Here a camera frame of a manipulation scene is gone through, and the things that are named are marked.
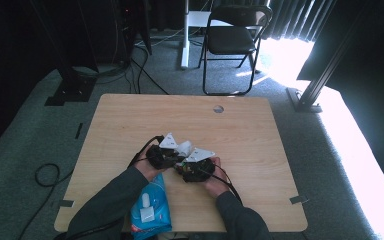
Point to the black stand with base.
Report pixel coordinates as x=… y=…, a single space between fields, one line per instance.
x=70 y=86

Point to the dark pleated curtain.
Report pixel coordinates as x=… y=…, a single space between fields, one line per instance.
x=293 y=20

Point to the black metal frame stand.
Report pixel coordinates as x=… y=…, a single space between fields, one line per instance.
x=308 y=96

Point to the blue wet wipes pack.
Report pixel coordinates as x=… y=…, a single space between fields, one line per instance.
x=158 y=223

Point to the person's right hand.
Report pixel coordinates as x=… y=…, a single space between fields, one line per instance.
x=217 y=183

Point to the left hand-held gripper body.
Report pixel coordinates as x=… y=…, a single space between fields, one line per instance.
x=158 y=156

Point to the grey tape piece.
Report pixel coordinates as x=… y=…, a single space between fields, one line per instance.
x=298 y=199
x=66 y=203

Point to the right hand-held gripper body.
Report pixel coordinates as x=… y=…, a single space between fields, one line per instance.
x=200 y=171

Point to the dark computer tower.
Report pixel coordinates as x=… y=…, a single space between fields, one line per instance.
x=130 y=26

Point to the black tape strip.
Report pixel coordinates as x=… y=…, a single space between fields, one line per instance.
x=78 y=130

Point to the white desk leg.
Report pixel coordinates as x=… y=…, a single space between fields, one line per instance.
x=185 y=43

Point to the black curtain panel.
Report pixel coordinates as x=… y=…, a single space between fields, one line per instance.
x=363 y=60

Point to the black folding chair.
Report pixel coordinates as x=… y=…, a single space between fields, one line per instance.
x=230 y=40

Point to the person's left hand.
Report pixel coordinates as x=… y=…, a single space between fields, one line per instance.
x=146 y=170

